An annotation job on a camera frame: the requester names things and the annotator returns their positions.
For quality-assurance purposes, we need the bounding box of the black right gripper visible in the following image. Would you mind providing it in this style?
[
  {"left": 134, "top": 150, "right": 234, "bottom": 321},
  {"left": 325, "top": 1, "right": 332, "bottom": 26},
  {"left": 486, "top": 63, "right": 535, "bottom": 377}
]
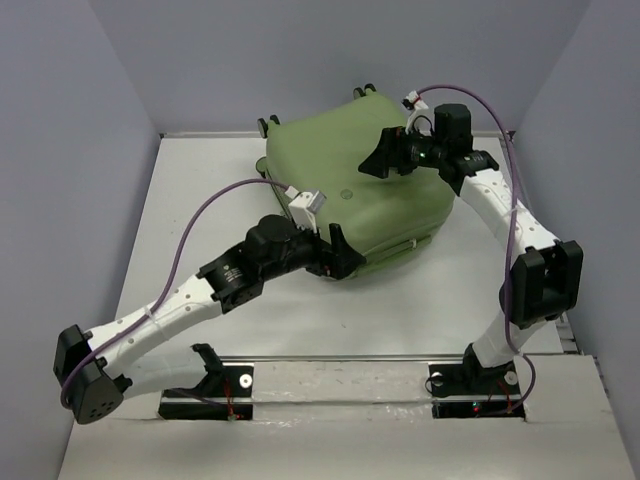
[{"left": 359, "top": 123, "right": 449, "bottom": 177}]

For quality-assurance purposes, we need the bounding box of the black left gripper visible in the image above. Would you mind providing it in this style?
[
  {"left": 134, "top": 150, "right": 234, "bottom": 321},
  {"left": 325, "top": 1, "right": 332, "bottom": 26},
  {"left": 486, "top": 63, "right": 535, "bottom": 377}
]
[{"left": 260, "top": 215, "right": 365, "bottom": 281}]

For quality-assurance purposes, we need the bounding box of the green hard-shell suitcase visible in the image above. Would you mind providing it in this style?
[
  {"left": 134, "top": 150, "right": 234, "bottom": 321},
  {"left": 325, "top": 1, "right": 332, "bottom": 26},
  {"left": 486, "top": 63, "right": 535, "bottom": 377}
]
[{"left": 256, "top": 84, "right": 455, "bottom": 277}]

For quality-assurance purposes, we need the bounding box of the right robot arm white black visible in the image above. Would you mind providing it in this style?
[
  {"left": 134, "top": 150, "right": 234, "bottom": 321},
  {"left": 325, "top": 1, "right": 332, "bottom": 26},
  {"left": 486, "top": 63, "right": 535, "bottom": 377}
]
[{"left": 358, "top": 104, "right": 584, "bottom": 392}]

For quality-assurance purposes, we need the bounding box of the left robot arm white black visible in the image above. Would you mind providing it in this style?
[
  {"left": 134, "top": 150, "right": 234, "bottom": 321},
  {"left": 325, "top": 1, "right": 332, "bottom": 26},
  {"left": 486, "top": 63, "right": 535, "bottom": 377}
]
[{"left": 53, "top": 214, "right": 366, "bottom": 425}]

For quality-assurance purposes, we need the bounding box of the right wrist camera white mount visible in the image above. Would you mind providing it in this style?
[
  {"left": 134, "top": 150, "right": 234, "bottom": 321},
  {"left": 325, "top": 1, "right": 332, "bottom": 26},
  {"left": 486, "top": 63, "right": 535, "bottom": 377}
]
[{"left": 401, "top": 90, "right": 429, "bottom": 133}]

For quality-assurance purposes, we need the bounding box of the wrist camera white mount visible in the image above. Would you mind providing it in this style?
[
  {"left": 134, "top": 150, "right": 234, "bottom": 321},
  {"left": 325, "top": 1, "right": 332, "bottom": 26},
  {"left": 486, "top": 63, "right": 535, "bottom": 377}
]
[
  {"left": 285, "top": 186, "right": 327, "bottom": 233},
  {"left": 401, "top": 90, "right": 429, "bottom": 133}
]

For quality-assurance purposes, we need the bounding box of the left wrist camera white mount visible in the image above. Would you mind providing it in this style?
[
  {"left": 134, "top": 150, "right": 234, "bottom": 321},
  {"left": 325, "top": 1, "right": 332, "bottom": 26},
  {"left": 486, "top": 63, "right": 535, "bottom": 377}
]
[{"left": 285, "top": 186, "right": 327, "bottom": 233}]

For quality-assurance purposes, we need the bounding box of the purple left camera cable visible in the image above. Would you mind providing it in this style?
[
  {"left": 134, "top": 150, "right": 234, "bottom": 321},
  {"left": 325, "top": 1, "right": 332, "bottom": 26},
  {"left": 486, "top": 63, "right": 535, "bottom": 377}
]
[{"left": 59, "top": 178, "right": 291, "bottom": 406}]

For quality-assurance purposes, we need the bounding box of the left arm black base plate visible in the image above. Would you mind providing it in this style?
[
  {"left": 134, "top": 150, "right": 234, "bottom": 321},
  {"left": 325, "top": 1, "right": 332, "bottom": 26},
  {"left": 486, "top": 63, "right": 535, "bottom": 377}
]
[{"left": 158, "top": 362, "right": 254, "bottom": 421}]

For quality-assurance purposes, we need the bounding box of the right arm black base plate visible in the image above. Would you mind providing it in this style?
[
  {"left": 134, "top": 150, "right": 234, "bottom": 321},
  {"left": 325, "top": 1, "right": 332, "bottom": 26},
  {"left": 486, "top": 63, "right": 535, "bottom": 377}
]
[{"left": 424, "top": 362, "right": 526, "bottom": 420}]

